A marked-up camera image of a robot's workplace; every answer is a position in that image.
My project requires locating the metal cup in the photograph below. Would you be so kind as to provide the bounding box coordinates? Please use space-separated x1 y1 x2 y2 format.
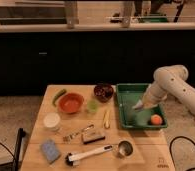
117 141 133 158

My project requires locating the white lidded cup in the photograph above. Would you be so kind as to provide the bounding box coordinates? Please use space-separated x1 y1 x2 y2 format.
43 113 61 131

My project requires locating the blue folded towel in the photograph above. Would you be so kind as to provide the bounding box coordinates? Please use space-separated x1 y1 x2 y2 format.
40 139 61 164

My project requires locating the white handled brush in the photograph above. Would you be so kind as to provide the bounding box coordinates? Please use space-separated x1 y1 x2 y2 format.
65 145 113 166

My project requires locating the black stand left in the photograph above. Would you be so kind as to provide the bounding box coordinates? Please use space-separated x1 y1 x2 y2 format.
0 128 26 171

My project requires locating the small green cup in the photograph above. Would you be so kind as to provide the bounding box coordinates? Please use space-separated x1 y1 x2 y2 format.
87 100 98 113

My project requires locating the green plastic tray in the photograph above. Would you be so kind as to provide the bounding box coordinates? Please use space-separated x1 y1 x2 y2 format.
116 83 168 130

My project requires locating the green pepper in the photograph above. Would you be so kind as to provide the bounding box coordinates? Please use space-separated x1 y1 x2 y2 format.
52 89 67 107

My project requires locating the orange bowl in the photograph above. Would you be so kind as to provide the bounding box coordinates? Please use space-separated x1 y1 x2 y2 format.
58 93 84 114

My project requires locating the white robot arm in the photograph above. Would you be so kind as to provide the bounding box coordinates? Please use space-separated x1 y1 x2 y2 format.
133 65 195 116

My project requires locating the yellow banana piece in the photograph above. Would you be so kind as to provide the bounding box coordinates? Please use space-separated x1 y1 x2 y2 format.
103 110 110 129

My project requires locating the black cable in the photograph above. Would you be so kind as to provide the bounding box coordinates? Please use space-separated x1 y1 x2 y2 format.
169 135 195 171

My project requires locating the dark brown bowl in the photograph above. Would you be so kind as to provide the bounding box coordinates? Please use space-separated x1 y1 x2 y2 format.
94 83 114 103

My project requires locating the orange ball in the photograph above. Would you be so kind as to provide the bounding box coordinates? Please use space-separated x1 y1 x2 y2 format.
150 114 163 125

